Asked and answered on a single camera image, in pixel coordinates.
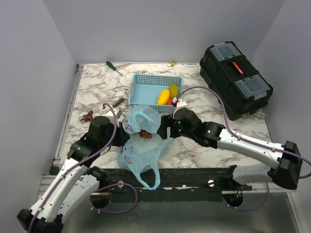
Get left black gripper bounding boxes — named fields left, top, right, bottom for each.
left=100, top=121, right=131, bottom=149

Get yellow fake lemon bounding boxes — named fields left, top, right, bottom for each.
left=157, top=89, right=170, bottom=105

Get red fake grapes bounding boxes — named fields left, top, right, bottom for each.
left=139, top=130, right=152, bottom=140

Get light blue plastic basket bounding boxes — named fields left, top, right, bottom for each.
left=128, top=74, right=183, bottom=114

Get light blue plastic bag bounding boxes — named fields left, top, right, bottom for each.
left=117, top=105, right=172, bottom=190

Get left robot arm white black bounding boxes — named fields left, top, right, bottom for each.
left=17, top=116, right=130, bottom=233

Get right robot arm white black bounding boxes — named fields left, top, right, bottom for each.
left=157, top=108, right=303, bottom=190

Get yellow fake starfruit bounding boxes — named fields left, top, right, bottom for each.
left=168, top=84, right=179, bottom=99

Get brown metal faucet tap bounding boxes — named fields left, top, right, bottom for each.
left=79, top=110, right=93, bottom=122

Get small yellow white object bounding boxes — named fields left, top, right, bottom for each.
left=168, top=62, right=176, bottom=67

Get black plastic toolbox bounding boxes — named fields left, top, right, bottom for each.
left=199, top=41, right=273, bottom=121

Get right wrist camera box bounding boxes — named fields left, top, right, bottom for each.
left=172, top=97, right=188, bottom=114

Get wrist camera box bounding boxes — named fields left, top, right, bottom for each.
left=172, top=97, right=188, bottom=114
left=103, top=107, right=122, bottom=123

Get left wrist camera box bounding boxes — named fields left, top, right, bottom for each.
left=103, top=107, right=122, bottom=123

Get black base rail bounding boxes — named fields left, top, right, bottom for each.
left=88, top=166, right=252, bottom=206

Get green handled screwdriver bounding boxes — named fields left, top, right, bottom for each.
left=106, top=61, right=123, bottom=77

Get aluminium frame rail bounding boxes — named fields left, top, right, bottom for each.
left=36, top=64, right=85, bottom=195

